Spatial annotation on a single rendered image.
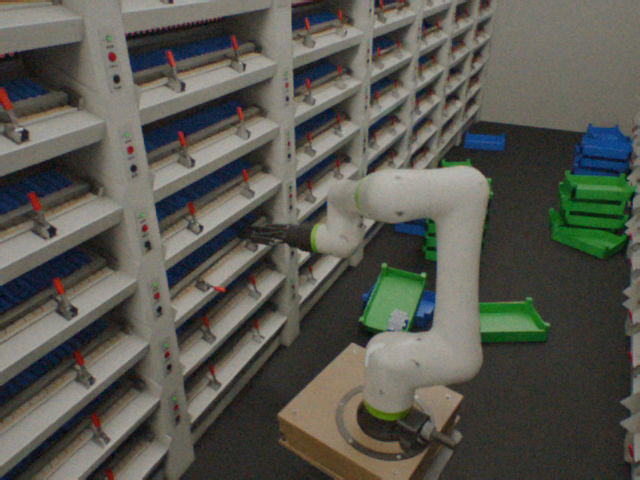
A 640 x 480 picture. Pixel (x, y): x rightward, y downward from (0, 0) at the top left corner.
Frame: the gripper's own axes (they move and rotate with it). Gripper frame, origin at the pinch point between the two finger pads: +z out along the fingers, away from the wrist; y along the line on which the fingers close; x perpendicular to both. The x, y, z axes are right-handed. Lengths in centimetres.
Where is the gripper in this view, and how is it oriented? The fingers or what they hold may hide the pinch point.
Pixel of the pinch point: (248, 232)
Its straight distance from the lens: 182.3
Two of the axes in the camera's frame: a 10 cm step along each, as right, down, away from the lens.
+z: -8.9, -0.8, 4.6
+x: -1.4, -9.0, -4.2
